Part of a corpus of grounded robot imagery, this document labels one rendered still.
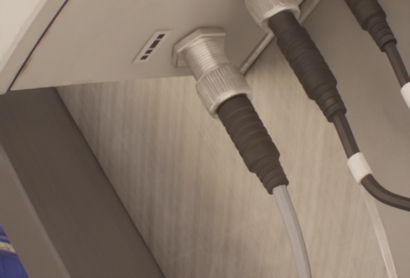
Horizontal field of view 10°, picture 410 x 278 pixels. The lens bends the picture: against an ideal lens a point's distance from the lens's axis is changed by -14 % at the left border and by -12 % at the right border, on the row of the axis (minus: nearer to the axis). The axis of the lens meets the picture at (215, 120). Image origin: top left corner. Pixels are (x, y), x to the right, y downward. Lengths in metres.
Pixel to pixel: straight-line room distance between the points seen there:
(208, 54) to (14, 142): 0.11
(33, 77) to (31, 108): 0.13
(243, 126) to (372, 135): 0.04
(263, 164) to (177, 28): 0.05
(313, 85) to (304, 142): 0.06
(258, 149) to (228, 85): 0.02
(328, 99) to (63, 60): 0.09
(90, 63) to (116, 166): 0.11
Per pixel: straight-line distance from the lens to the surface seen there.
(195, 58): 0.86
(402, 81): 0.79
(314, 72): 0.82
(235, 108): 0.85
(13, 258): 5.77
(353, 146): 0.81
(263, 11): 0.83
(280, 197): 0.84
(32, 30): 0.80
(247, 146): 0.84
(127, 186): 0.95
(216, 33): 0.86
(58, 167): 0.95
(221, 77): 0.85
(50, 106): 0.97
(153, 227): 0.94
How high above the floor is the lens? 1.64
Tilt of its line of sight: 9 degrees down
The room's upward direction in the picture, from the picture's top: 4 degrees clockwise
